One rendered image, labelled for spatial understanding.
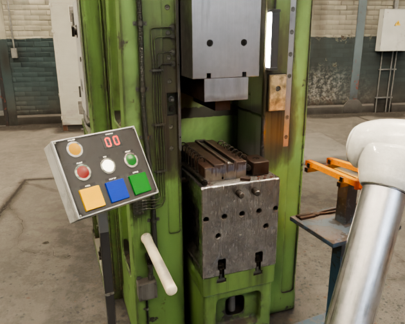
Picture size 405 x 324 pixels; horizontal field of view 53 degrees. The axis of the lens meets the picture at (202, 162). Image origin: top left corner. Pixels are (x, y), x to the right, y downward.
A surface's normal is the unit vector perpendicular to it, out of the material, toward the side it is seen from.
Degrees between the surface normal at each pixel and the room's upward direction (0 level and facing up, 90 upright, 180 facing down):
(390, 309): 0
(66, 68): 90
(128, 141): 60
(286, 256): 90
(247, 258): 90
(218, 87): 90
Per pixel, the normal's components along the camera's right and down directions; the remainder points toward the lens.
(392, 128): -0.41, -0.60
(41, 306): 0.00, -0.95
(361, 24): 0.15, 0.29
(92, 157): 0.61, -0.30
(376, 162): -0.66, -0.23
